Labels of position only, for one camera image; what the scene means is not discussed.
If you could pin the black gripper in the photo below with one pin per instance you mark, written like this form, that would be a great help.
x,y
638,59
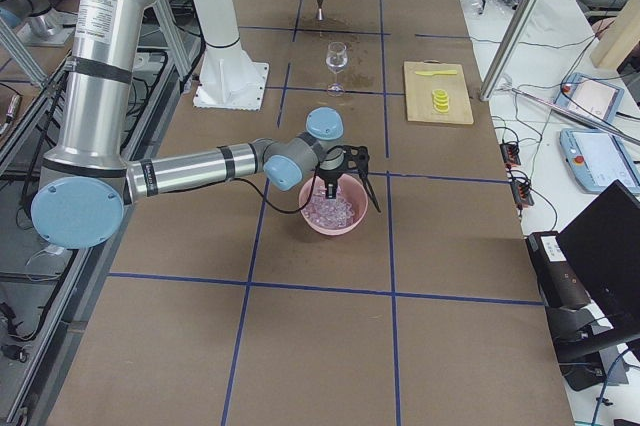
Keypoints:
x,y
330,176

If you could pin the steel double jigger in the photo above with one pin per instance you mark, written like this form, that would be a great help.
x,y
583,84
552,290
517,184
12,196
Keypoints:
x,y
319,11

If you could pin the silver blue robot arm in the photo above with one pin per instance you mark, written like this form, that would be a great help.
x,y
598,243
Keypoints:
x,y
85,183

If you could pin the clear ice cubes pile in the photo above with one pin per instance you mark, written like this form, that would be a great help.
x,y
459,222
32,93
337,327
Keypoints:
x,y
331,214

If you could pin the clear wine glass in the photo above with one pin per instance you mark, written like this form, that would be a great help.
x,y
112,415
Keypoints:
x,y
336,61

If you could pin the pink bowl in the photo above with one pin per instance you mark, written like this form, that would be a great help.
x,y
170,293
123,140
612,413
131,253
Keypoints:
x,y
352,190

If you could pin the wooden cutting board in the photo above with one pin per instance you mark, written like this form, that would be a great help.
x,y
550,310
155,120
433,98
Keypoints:
x,y
419,97

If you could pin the lemon slice four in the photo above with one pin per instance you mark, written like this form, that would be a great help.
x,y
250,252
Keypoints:
x,y
441,109

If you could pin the lemon slice one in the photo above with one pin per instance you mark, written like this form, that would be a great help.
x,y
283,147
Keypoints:
x,y
440,92

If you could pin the yellow plastic knife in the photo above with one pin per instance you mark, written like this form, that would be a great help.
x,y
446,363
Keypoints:
x,y
431,73

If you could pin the black box device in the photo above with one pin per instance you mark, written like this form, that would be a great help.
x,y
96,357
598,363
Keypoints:
x,y
559,283

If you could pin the far blue teach pendant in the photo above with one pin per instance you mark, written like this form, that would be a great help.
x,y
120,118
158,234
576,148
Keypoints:
x,y
590,97

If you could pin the blue teach pendant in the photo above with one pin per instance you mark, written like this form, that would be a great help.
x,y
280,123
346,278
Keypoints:
x,y
590,97
597,159

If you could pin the near blue teach pendant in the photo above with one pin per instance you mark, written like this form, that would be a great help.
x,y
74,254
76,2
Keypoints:
x,y
597,159

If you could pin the black monitor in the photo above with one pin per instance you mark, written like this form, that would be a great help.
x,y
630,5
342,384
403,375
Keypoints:
x,y
601,244

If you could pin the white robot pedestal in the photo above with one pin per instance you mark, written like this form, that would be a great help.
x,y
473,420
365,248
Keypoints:
x,y
228,78

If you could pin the aluminium frame post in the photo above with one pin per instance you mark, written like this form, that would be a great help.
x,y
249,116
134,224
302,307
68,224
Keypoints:
x,y
507,47

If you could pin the wooden post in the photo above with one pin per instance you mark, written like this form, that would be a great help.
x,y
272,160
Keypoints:
x,y
620,39

